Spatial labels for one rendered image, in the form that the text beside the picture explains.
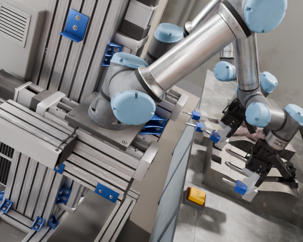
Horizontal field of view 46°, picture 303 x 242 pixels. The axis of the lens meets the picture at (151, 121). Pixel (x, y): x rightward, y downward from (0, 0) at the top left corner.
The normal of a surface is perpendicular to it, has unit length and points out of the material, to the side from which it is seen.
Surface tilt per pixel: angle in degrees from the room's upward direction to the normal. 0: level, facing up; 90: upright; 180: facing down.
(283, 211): 90
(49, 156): 90
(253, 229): 0
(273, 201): 90
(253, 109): 90
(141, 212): 0
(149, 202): 0
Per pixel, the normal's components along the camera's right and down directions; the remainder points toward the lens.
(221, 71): -0.70, 0.13
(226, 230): 0.36, -0.79
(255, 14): 0.28, 0.50
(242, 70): -0.54, 0.63
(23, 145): -0.29, 0.41
